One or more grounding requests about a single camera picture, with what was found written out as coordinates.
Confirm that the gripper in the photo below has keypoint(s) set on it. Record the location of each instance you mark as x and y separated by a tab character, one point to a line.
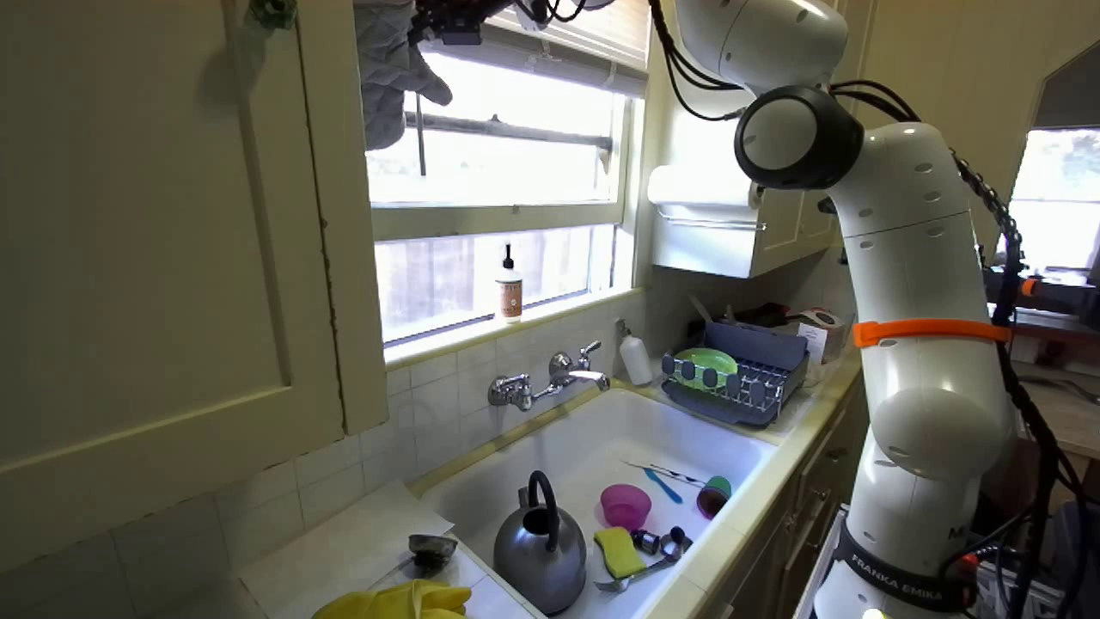
454	24

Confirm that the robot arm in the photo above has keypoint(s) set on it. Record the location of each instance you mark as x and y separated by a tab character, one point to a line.
911	258

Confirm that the grey oven mitt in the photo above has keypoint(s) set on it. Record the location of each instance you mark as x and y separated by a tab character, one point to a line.
385	69

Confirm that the white window blind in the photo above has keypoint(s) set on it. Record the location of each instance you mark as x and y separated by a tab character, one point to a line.
601	39

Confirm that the soap bottle with black pump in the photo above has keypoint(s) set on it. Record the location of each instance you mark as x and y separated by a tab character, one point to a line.
509	292

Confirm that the paper towel roll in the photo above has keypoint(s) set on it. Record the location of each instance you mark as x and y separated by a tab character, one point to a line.
700	193

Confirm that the chrome tap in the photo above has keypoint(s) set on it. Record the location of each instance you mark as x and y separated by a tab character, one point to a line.
563	371

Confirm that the cream cabinet door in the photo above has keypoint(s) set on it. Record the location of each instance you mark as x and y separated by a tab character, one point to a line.
137	241

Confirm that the white soap dispenser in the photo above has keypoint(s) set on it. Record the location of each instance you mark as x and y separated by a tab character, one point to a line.
637	361

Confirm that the cream cabinet over counter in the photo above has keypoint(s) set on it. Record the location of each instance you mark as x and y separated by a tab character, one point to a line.
773	241

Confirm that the green plate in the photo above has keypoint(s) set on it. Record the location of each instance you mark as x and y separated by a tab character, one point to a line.
709	361

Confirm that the white sink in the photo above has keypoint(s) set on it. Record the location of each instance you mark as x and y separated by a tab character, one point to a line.
593	447

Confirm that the grey dish rack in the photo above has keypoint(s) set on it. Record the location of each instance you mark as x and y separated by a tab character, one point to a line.
756	378

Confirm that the blue utensil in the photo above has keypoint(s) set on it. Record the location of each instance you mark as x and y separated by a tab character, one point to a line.
663	487

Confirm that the pink cup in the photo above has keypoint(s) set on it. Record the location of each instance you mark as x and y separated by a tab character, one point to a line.
625	507

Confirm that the dark sink strainer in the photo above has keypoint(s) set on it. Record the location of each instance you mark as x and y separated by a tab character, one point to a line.
432	550

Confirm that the green and purple cup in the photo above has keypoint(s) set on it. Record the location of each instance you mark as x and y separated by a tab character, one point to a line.
712	499

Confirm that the yellow sponge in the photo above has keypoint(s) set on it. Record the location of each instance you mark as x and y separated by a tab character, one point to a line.
618	552

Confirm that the black measuring cups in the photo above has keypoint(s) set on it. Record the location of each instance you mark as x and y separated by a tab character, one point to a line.
662	542

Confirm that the drawer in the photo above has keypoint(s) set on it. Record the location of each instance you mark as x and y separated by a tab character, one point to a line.
832	456

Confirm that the yellow rubber gloves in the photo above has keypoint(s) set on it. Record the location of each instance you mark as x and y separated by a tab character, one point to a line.
404	602

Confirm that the metal spoon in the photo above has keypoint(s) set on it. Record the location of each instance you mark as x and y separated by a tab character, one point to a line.
632	579

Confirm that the wooden table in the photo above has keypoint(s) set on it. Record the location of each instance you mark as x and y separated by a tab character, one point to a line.
1070	417

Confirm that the cream wall cabinet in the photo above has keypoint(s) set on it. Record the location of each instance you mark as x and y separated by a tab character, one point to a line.
155	258

